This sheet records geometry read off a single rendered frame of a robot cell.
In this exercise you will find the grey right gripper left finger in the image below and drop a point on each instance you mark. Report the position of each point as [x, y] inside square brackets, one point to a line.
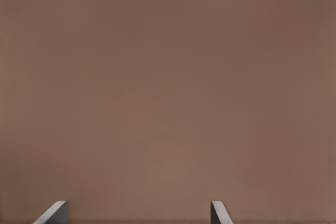
[58, 214]

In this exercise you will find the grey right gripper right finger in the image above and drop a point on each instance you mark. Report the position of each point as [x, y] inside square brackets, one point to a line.
[220, 214]

